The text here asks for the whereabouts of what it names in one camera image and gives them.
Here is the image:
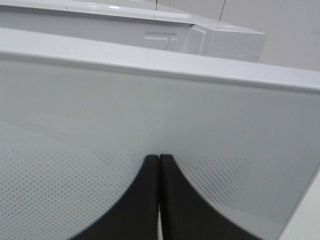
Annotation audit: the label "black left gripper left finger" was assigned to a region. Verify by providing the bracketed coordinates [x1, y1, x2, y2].
[72, 154, 160, 240]

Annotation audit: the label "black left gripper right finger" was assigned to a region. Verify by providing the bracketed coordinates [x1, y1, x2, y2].
[159, 154, 258, 240]

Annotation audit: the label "white microwave door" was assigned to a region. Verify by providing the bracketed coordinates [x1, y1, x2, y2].
[0, 27, 320, 240]

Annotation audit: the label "white microwave oven body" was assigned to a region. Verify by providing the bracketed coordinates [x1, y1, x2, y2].
[0, 0, 266, 63]

